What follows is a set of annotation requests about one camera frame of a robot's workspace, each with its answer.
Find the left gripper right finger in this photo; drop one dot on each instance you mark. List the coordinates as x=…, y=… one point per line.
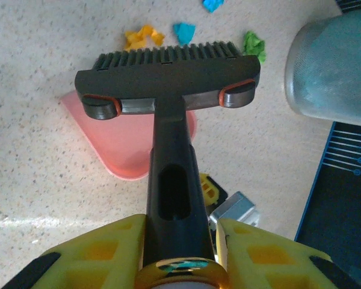
x=267, y=259

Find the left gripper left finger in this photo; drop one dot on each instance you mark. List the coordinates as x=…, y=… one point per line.
x=87, y=256

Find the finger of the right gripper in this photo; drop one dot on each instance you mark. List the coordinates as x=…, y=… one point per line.
x=209, y=188

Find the black hand brush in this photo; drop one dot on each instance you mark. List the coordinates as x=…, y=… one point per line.
x=174, y=144

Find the pink plastic dustpan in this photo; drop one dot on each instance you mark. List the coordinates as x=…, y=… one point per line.
x=123, y=141

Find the blue paper scrap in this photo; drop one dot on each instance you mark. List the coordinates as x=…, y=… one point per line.
x=212, y=4
x=184, y=31

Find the orange paper scrap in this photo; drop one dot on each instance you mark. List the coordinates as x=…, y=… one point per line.
x=141, y=36

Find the green paper scrap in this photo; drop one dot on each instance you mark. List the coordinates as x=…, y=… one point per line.
x=252, y=43

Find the translucent grey trash bin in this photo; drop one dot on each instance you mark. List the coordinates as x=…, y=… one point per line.
x=331, y=69

